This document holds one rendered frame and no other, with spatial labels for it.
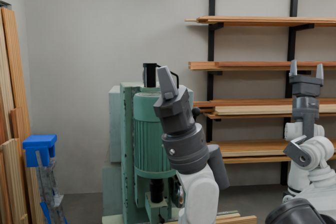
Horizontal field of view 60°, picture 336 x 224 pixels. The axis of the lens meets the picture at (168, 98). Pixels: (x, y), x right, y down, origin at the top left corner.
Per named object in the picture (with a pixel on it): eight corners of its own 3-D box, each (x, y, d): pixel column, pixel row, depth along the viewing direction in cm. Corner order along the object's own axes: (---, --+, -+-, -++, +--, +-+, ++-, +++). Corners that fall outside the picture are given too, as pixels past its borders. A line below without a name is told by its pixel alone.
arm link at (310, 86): (330, 78, 103) (330, 112, 101) (312, 83, 112) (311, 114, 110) (298, 73, 101) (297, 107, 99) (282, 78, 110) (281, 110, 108)
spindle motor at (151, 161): (137, 182, 106) (136, 97, 101) (132, 165, 122) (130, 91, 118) (184, 177, 110) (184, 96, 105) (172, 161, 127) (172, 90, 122)
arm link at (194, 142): (138, 111, 54) (157, 167, 57) (188, 100, 52) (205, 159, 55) (155, 93, 66) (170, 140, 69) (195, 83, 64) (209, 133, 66)
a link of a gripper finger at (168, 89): (169, 65, 57) (178, 94, 59) (154, 69, 58) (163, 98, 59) (167, 66, 56) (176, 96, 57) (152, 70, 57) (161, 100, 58)
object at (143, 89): (142, 104, 121) (141, 63, 119) (139, 101, 129) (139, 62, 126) (161, 103, 123) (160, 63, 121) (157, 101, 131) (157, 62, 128)
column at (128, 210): (125, 239, 136) (122, 86, 126) (121, 214, 158) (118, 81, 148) (172, 232, 141) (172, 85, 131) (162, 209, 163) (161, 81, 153)
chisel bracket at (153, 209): (150, 228, 113) (150, 207, 112) (145, 210, 127) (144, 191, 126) (169, 225, 115) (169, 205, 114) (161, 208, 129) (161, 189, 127)
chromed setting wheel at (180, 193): (178, 214, 128) (178, 187, 127) (171, 200, 140) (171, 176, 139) (184, 213, 129) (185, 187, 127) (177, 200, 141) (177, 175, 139)
